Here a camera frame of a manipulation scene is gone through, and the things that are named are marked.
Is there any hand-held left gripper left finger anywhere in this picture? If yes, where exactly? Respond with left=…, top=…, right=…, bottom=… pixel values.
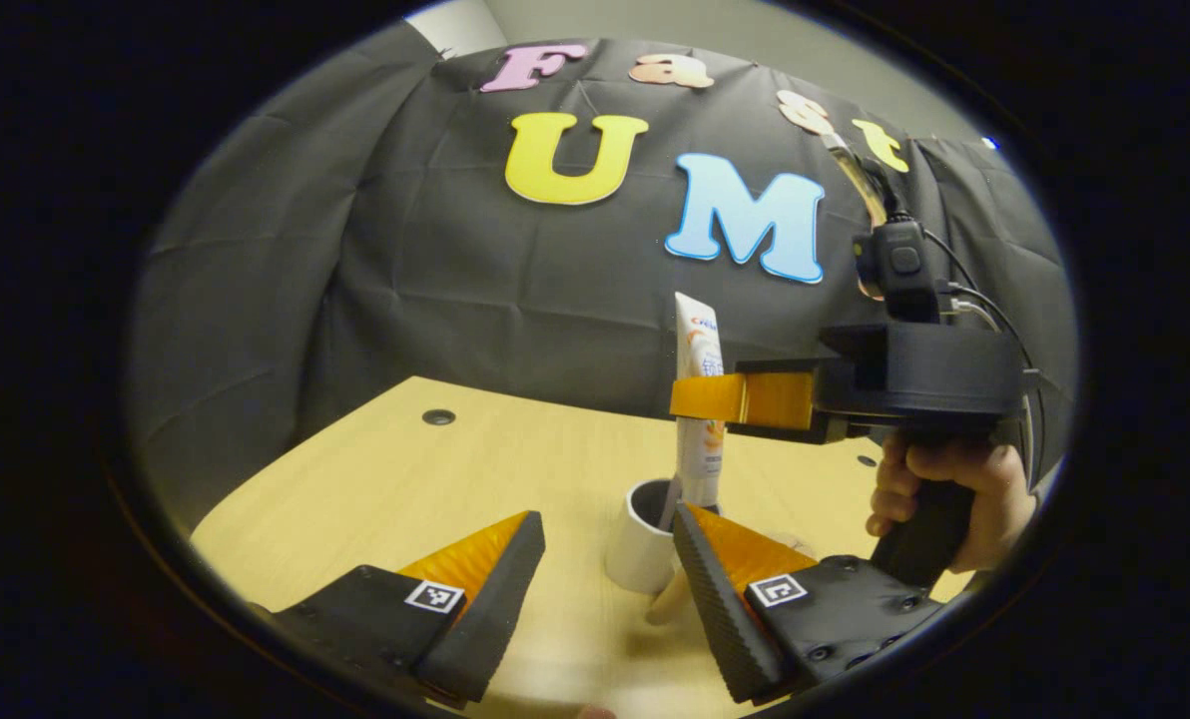
left=271, top=510, right=546, bottom=705

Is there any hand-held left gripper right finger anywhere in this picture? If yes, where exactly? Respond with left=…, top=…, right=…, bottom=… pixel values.
left=673, top=502, right=945, bottom=705

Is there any white toothpaste tube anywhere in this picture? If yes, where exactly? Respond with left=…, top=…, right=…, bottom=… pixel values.
left=673, top=292, right=726, bottom=510

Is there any white cup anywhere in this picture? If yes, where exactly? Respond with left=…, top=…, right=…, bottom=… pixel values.
left=605, top=477, right=726, bottom=627

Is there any wooden desktop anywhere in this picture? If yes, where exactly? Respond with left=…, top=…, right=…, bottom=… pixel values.
left=191, top=376, right=975, bottom=719

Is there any black backdrop cloth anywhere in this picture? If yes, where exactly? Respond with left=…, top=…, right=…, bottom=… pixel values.
left=126, top=20, right=1075, bottom=530

